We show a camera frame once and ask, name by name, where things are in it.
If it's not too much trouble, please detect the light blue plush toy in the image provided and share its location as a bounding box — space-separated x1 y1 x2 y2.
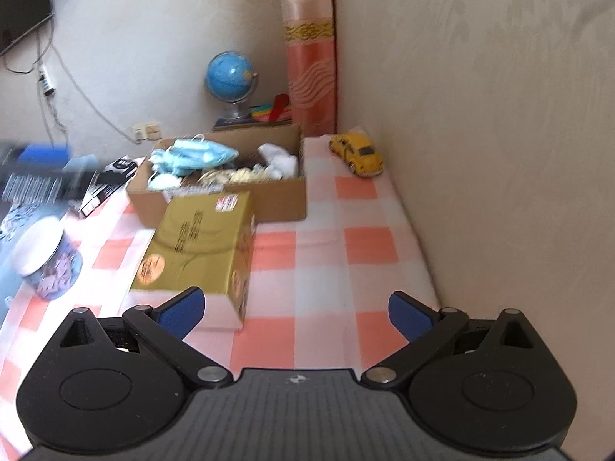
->
147 174 183 192

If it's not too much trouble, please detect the cream drawstring pouch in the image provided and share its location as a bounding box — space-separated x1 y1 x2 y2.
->
198 167 253 186

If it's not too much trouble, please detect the blue face mask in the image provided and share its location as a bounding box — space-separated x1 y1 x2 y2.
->
165 138 239 177
149 149 186 177

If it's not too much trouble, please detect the gold tissue pack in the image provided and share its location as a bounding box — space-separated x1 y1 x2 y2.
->
130 192 256 331

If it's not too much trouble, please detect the clear jar white lid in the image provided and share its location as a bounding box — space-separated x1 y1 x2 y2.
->
10 217 82 301

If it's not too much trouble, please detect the black white carton box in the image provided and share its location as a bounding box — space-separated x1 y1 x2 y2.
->
69 156 139 219

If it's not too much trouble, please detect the brown cardboard box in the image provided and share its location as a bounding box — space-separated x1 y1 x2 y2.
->
126 124 308 228

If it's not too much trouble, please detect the yellow toy car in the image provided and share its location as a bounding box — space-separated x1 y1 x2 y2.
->
328 132 384 178

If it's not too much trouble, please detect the blue patterned sofa cover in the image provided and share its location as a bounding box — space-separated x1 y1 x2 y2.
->
0 141 70 322

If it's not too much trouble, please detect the cardboard carton under globe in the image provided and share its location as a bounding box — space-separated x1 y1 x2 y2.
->
213 117 292 132

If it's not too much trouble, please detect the colourful toy on carton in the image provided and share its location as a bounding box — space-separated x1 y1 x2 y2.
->
251 94 292 123

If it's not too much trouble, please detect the blue desk globe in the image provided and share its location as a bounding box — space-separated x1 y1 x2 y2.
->
204 51 259 122

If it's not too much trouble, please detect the hanging power strip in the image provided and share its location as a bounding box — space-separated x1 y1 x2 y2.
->
38 63 55 98

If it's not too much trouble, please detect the orange patterned curtain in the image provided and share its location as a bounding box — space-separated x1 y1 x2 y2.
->
281 0 337 136

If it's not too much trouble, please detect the white wall socket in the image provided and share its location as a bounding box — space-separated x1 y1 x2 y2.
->
132 122 163 144

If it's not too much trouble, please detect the white power cable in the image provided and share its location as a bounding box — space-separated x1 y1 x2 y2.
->
47 43 141 145

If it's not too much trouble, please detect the black wall television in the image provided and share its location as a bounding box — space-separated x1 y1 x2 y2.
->
0 0 54 55

